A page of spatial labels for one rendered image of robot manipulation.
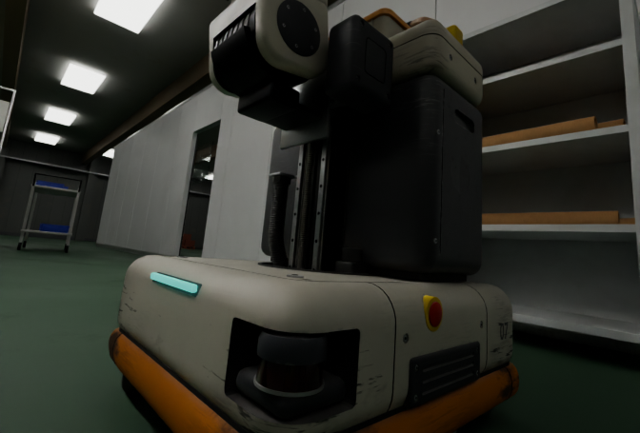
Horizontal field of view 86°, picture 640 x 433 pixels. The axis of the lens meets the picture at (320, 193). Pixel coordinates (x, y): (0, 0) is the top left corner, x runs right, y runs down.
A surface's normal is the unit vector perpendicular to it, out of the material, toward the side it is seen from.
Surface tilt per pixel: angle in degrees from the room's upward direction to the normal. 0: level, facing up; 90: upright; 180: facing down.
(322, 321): 73
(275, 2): 90
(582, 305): 90
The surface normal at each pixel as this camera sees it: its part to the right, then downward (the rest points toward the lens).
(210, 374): -0.72, -0.18
